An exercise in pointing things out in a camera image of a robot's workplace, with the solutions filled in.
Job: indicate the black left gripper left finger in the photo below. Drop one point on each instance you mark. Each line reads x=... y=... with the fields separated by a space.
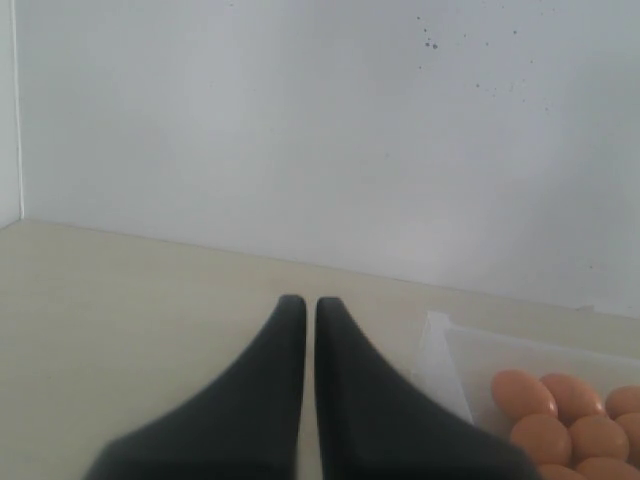
x=244 y=425

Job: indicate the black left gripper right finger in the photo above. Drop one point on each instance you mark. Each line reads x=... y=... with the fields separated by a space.
x=374 y=424

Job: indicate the brown egg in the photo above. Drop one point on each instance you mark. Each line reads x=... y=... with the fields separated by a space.
x=604 y=468
x=598 y=436
x=519 y=394
x=623 y=400
x=574 y=397
x=630 y=423
x=544 y=439
x=558 y=472

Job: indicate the clear plastic storage box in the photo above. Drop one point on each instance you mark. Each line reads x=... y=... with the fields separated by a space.
x=455 y=366

